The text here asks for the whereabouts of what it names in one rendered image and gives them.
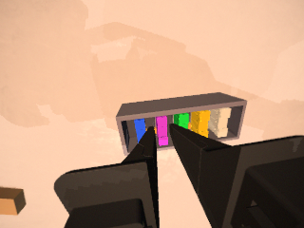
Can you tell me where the orange rectangular bar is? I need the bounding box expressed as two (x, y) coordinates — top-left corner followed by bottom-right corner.
(0, 187), (27, 216)

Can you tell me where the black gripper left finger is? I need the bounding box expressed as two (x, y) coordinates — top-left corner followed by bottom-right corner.
(53, 126), (160, 228)

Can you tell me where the grey fuse block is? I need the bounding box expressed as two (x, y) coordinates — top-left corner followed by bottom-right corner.
(115, 92), (248, 156)

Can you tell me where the green fuse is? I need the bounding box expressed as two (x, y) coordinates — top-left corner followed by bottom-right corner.
(174, 113), (189, 129)

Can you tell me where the blue fuse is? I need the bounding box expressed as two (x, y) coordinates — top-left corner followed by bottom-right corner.
(134, 118), (146, 142)

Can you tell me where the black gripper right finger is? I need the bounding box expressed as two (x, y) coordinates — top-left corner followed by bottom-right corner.
(169, 123), (304, 228)

